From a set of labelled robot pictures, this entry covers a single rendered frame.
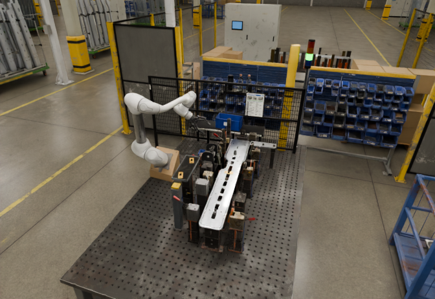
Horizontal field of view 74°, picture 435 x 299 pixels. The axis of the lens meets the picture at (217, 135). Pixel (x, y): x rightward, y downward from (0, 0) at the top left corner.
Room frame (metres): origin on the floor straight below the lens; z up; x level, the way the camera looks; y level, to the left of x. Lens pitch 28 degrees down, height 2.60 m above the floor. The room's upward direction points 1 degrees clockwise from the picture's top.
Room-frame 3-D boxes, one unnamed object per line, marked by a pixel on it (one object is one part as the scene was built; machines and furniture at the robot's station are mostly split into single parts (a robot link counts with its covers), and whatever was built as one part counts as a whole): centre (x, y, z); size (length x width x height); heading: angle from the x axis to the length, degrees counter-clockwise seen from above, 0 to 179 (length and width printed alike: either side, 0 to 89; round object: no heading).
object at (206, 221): (2.20, -0.11, 1.00); 1.38 x 0.22 x 0.02; 167
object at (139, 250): (2.30, -0.03, 0.68); 2.56 x 1.61 x 0.04; 162
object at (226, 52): (7.28, -0.17, 0.52); 1.20 x 0.80 x 1.05; 159
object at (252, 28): (9.30, -1.01, 1.22); 1.60 x 0.54 x 2.45; 72
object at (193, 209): (1.69, 0.19, 0.88); 0.11 x 0.10 x 0.36; 77
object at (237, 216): (1.61, -0.16, 0.88); 0.15 x 0.11 x 0.36; 77
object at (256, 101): (3.19, -0.44, 1.30); 0.23 x 0.02 x 0.31; 77
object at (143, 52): (4.72, 1.17, 1.00); 1.34 x 0.14 x 2.00; 72
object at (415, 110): (4.83, -2.96, 0.68); 1.20 x 0.80 x 1.35; 74
